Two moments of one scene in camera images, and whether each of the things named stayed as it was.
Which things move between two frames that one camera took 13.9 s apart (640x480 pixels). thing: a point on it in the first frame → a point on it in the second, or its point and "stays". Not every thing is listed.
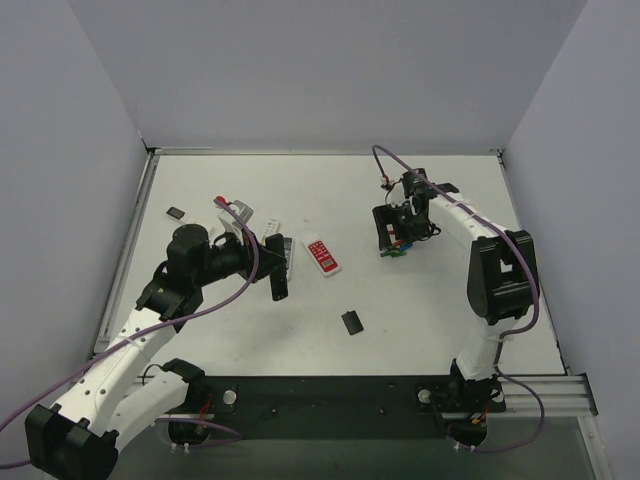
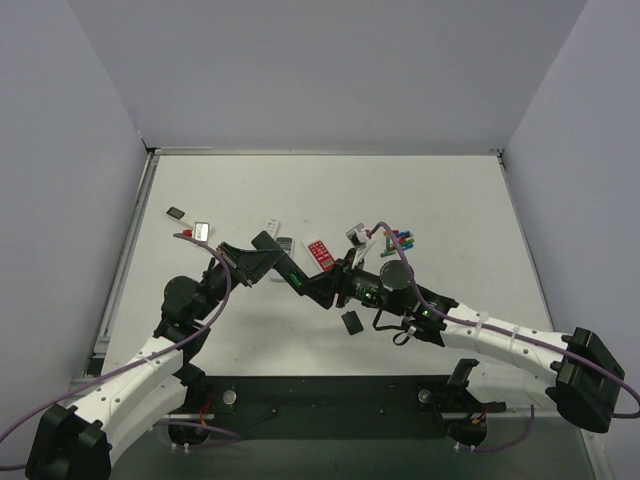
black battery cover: [352, 322] stays
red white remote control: [322, 257] stays
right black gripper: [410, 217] → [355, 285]
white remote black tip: [180, 216] stays
